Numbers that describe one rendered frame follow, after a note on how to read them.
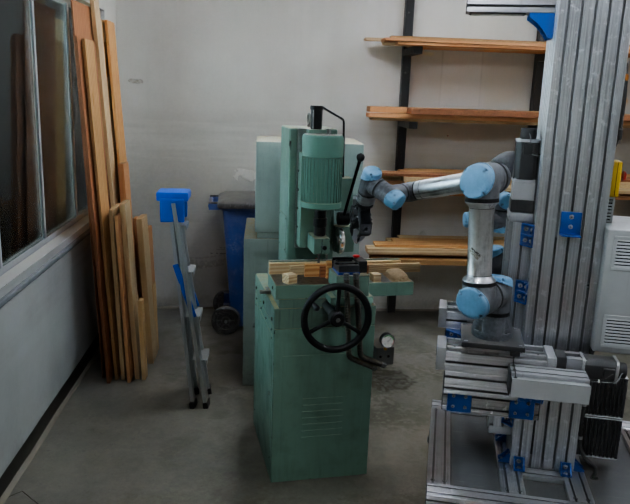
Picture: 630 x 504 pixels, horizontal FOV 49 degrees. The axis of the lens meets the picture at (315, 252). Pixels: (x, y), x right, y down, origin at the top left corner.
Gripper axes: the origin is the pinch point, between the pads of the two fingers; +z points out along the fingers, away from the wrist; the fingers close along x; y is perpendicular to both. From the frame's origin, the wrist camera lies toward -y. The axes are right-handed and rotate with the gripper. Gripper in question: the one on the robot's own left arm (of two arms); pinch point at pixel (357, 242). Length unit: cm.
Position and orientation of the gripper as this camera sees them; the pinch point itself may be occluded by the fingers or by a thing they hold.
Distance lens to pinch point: 285.1
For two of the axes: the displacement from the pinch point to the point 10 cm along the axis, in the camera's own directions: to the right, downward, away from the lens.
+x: -9.8, 0.2, -2.2
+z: -1.4, 7.3, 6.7
